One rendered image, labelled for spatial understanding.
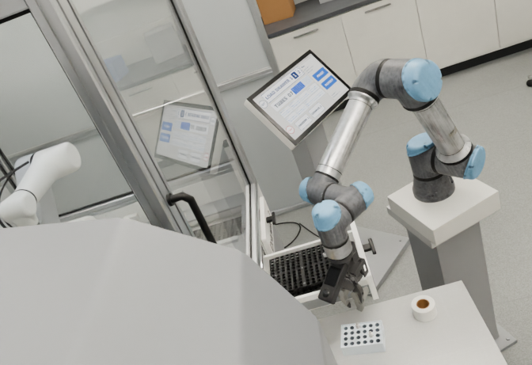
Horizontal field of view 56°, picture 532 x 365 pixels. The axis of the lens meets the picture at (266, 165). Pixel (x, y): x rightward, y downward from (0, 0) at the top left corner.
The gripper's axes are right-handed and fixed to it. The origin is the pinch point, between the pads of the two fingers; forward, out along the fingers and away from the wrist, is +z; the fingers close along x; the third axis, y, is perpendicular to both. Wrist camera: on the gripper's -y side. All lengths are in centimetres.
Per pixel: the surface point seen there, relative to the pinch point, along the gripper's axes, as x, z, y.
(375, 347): -5.7, 11.7, -2.7
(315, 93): 73, -16, 100
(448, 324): -20.3, 13.7, 14.0
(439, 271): 1, 35, 52
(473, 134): 55, 89, 232
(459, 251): -5, 30, 59
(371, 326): -1.2, 11.5, 3.6
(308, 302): 16.4, 2.7, -1.2
